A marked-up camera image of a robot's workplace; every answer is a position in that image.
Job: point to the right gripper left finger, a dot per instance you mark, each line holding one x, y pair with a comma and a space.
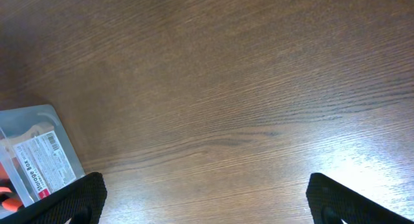
80, 202

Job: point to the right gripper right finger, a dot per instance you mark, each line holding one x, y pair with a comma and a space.
332, 202

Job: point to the orange black needle-nose pliers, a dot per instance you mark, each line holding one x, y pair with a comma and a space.
10, 201

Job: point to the orange scraper with wooden handle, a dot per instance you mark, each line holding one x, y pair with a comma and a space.
35, 131

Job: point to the clear plastic container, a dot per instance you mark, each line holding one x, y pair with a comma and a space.
42, 165

